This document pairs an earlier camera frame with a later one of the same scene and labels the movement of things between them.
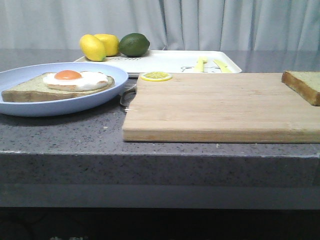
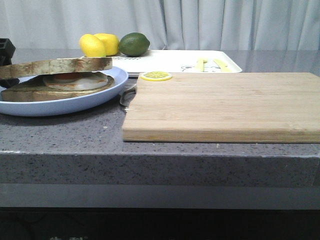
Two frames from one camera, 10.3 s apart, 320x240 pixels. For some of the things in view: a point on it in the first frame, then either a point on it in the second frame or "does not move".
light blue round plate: [11, 76] does not move
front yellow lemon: [92, 48] does not move
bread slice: [306, 83] → [55, 66]
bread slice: [35, 89] does not move
